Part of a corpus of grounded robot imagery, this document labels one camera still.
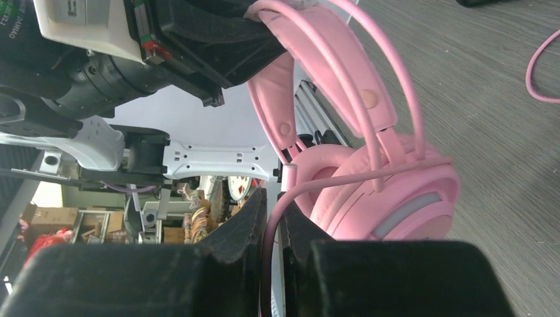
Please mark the pink headphones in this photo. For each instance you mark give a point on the pink headphones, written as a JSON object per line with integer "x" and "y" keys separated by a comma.
{"x": 395, "y": 187}

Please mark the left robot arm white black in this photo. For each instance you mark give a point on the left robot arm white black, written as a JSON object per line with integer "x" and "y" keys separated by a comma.
{"x": 67, "y": 65}

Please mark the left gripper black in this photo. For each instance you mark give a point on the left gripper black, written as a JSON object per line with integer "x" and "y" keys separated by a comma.
{"x": 202, "y": 47}

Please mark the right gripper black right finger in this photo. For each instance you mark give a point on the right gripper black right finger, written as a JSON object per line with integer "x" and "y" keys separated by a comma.
{"x": 325, "y": 277}

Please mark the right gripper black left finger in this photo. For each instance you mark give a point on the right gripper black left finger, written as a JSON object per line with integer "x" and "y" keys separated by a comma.
{"x": 218, "y": 276}

